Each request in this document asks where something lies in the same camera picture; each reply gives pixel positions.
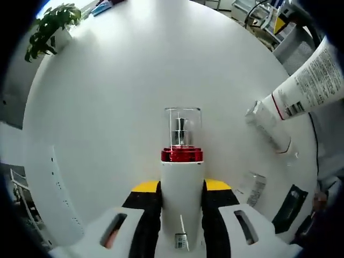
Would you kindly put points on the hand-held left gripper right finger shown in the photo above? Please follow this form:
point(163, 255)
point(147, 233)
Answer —
point(220, 215)

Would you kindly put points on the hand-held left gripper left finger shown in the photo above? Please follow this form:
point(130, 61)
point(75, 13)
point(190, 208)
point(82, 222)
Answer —
point(142, 215)

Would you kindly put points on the small white skincare tube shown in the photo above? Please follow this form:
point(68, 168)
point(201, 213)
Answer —
point(268, 130)
point(256, 190)

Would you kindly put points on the red collar pump skincare bottle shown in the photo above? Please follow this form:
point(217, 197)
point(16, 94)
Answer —
point(182, 188)

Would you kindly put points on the black green skincare sachet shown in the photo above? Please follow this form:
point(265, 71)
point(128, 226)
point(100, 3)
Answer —
point(290, 209)

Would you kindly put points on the large white skincare tube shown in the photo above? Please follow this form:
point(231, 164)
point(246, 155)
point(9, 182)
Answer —
point(309, 80)

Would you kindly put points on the grey mesh chair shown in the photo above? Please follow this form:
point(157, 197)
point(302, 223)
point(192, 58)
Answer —
point(295, 53)

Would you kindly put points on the potted green plant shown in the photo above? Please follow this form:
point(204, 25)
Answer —
point(51, 29)

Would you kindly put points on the blue packet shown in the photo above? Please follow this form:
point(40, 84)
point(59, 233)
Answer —
point(100, 8)

